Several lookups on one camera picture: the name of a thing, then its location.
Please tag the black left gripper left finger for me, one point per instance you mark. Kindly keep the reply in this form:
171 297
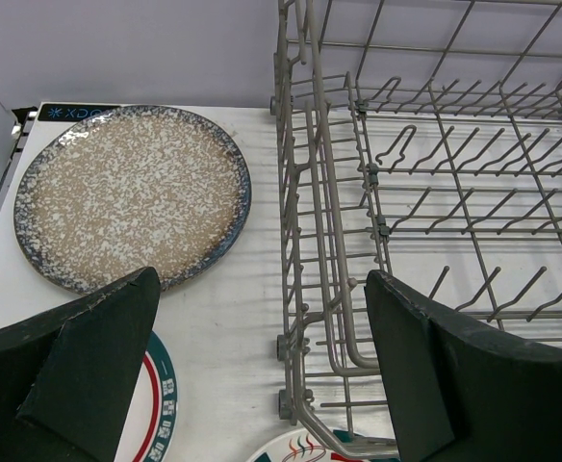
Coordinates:
67 375

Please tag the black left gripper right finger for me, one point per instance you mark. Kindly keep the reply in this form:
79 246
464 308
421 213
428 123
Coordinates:
459 389

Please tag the white plate green red rim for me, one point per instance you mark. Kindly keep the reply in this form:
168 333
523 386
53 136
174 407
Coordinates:
152 415

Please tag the white plate steam logo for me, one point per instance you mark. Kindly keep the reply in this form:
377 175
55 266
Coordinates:
295 446

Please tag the speckled brown round plate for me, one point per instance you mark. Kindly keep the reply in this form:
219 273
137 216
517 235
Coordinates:
131 187

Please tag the dark logo sticker left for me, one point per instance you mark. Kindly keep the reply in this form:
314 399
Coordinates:
70 112

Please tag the grey wire dish rack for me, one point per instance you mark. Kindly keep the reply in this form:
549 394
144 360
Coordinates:
423 139

